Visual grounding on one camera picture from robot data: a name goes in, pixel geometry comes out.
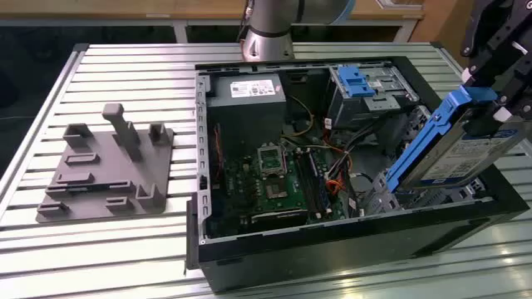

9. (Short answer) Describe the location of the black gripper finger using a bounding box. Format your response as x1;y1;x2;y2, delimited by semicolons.
459;0;528;88
464;18;532;138

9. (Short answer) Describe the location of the hard disk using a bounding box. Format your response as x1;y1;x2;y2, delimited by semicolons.
384;85;527;194

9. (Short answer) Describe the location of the black data wire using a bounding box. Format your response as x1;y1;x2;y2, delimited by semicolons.
350;171;378;187

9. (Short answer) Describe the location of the red orange yellow power wire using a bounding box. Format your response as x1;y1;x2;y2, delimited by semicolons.
326;176;348;196

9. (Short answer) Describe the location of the white-clipped black RAM slot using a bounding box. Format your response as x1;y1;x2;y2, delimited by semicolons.
306;148;334;214
295;148;322;218

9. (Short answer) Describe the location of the silver drive cage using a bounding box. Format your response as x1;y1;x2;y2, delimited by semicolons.
327;64;420;130

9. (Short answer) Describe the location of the blue drive cage latch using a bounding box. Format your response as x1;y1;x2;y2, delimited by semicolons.
336;65;375;98

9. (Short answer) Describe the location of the metal socket cover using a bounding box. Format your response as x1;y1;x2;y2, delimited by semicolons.
256;142;288;178

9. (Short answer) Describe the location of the grey power supply unit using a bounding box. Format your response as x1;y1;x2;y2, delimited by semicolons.
206;72;288;161

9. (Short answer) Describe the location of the black CPU socket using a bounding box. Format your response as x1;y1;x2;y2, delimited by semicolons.
264;182;291;201

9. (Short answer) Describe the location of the black PC case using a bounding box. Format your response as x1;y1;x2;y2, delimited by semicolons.
184;55;531;293

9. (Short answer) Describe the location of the black graphics card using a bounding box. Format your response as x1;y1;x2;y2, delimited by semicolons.
248;209;311;232

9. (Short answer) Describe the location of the green motherboard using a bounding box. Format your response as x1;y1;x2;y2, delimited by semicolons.
207;136;348;233

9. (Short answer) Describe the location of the wooden workbench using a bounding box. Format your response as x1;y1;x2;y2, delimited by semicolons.
0;0;426;43

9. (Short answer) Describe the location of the grey parts rack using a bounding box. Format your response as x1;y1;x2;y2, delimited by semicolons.
35;102;176;224

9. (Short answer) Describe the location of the black cable bundle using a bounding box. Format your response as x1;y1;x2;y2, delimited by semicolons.
324;107;412;187

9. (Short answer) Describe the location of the thin red wire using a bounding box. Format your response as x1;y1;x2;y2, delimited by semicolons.
212;123;222;183

